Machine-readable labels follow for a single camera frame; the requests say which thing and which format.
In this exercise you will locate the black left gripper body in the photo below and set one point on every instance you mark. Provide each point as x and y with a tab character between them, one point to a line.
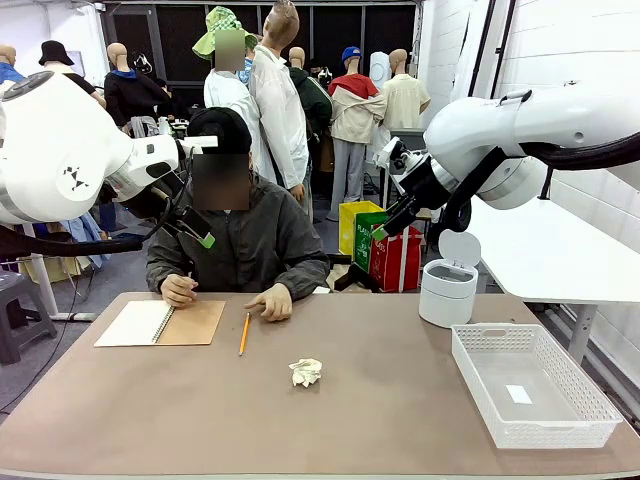
160	200

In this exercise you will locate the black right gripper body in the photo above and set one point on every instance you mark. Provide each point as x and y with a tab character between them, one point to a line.
425	187

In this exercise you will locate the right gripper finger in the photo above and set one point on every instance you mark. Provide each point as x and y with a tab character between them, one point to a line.
404	206
395	227

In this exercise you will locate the spiral notebook brown cover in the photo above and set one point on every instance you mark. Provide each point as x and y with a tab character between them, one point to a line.
195	325

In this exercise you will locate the yellow pencil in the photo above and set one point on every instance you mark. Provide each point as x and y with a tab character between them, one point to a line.
244	334

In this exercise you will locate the white paper ball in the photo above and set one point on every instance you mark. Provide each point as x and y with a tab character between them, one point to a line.
306	372

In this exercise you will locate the person's right forearm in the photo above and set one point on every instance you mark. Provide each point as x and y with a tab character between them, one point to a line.
162	265

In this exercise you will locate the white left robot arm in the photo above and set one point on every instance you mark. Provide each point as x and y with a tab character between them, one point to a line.
50	150

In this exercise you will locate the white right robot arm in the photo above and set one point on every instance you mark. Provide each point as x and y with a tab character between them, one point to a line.
475	125

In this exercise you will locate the person's left forearm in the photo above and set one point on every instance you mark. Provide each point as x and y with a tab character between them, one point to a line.
307	280

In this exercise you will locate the person's right hand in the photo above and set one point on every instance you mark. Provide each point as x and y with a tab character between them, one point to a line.
179	291

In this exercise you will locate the person's left hand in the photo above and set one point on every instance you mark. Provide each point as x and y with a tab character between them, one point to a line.
277	305

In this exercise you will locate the green recycling bag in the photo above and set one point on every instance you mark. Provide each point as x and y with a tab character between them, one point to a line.
365	245

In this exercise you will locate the red recycling bag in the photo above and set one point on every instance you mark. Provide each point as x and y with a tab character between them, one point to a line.
400	265

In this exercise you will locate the yellow recycling bag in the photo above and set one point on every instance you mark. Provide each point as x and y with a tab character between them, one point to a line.
347	225

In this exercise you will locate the person's head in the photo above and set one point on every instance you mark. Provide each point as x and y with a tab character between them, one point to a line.
220	182

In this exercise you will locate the grey cabinet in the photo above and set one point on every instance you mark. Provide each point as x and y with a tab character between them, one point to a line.
415	134

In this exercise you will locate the black cross-shaped stand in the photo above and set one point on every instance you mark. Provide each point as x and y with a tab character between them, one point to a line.
357	275

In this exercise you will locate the seated person in grey jacket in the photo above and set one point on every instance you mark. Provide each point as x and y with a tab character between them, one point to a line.
270	235

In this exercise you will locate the blue cloth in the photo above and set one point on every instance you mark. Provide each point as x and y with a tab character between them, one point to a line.
90	235

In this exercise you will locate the mannequin in cream shirt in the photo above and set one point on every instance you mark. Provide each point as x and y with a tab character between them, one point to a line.
405	105

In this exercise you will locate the white lidded trash bin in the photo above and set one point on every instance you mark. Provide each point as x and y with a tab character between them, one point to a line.
445	300

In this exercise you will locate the black cap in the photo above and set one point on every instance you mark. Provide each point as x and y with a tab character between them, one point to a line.
225	125

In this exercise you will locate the mannequin blue cap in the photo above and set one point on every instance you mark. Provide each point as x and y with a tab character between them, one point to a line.
355	115

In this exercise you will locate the mannequin in black sweater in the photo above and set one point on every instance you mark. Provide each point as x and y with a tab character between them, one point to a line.
135	95

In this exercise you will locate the mannequin green checkered hat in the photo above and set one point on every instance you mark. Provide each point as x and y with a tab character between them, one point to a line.
230	105

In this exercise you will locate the white oval appliance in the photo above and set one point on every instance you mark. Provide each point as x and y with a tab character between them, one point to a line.
380	70

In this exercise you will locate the beige cloth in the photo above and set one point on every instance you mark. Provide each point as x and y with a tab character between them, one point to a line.
55	270

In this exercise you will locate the mannequin dark green jacket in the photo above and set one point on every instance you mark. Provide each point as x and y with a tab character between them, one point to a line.
315	100

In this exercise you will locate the tall mannequin white coat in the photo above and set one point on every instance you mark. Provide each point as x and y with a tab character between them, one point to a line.
277	110

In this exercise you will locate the large white table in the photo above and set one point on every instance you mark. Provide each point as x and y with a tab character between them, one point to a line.
550	270

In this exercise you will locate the grey plastic stool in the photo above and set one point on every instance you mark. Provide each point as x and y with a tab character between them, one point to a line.
20	300

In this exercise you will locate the mannequin black bucket hat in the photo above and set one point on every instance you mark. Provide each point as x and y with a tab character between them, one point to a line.
56	52

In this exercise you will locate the mannequin in blue shirt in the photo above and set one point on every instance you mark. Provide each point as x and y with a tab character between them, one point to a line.
7	72

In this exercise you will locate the white label sticker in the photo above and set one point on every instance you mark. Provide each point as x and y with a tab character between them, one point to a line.
518	393

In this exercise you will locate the white perforated plastic basket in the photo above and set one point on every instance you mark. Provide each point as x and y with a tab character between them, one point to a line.
545	435

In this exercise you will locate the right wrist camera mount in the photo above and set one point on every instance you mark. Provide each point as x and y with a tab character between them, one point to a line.
387	152

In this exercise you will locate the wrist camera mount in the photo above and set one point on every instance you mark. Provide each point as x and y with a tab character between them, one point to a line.
192	142
387	152

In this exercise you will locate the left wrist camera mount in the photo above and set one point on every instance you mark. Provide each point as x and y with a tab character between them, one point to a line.
192	142

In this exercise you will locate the white desk frame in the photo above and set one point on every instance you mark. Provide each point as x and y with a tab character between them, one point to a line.
42	280

